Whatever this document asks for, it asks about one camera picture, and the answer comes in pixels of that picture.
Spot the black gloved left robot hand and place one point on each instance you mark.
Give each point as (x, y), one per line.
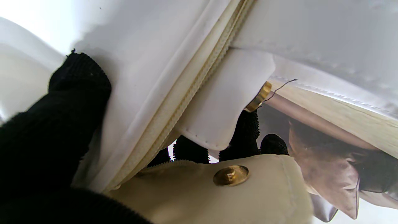
(46, 140)

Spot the cream white cosmetics bag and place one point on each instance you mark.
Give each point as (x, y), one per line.
(217, 62)

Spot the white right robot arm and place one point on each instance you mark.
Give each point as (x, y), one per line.
(21, 81)

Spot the brown sofa pillow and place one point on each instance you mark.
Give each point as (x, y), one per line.
(329, 174)

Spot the brown leather sofa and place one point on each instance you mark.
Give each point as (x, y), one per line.
(357, 161)

